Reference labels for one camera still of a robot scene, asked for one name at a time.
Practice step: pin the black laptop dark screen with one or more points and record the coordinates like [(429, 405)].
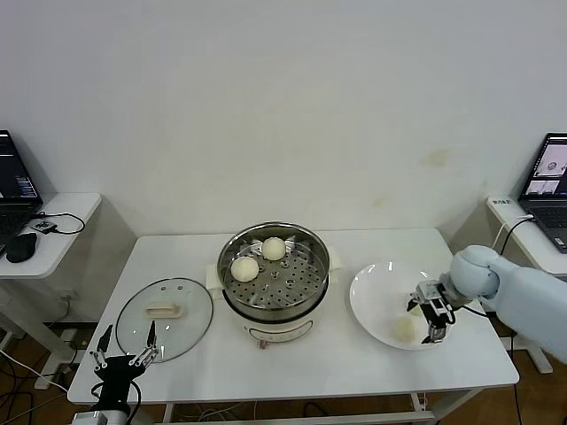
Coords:
[(13, 177)]

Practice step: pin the white table frame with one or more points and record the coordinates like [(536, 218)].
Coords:
[(310, 419)]

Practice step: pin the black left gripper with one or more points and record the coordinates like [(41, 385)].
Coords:
[(116, 374)]

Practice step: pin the cream electric cooker pot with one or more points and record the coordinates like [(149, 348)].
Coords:
[(274, 329)]

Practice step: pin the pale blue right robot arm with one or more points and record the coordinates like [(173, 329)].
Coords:
[(522, 292)]

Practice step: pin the brown floor socket box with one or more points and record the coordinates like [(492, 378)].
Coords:
[(80, 344)]

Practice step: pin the white steamed baozi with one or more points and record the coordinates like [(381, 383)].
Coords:
[(416, 311), (273, 249), (404, 329), (244, 269)]

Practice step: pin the small black hub device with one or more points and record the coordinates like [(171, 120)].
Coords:
[(43, 226)]

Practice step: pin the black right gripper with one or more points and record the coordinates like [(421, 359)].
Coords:
[(436, 299)]

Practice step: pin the white round plate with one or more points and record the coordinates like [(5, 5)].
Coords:
[(376, 301)]

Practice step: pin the white wall socket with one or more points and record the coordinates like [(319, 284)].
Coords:
[(66, 293)]

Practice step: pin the grey laptop image windows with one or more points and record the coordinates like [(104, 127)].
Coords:
[(547, 212)]

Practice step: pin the stainless steel steamer basket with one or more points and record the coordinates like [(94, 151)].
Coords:
[(288, 288)]

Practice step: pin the black computer mouse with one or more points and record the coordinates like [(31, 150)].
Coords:
[(20, 248)]

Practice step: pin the round glass pot lid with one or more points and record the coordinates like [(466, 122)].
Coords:
[(177, 327)]

